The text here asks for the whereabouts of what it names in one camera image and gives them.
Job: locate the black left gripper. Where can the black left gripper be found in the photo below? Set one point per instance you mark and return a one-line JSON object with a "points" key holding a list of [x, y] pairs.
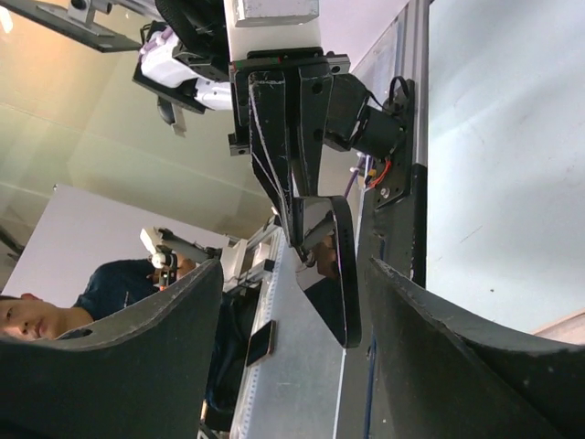
{"points": [[287, 119]]}

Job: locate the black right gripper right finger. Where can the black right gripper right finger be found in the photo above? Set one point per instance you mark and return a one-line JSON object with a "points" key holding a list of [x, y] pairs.
{"points": [[450, 373]]}

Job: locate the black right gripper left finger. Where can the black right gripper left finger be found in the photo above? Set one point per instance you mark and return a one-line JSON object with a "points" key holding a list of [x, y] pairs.
{"points": [[139, 373]]}

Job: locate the black smartphone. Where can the black smartphone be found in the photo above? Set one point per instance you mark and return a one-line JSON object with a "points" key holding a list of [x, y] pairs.
{"points": [[327, 273]]}

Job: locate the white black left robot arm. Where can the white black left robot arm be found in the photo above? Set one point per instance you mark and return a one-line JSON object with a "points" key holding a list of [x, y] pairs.
{"points": [[193, 46]]}

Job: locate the smartphone on metal bench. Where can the smartphone on metal bench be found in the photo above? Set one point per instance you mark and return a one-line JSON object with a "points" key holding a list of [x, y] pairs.
{"points": [[261, 344]]}

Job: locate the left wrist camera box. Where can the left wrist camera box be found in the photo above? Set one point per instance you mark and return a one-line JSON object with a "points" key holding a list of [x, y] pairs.
{"points": [[259, 25]]}

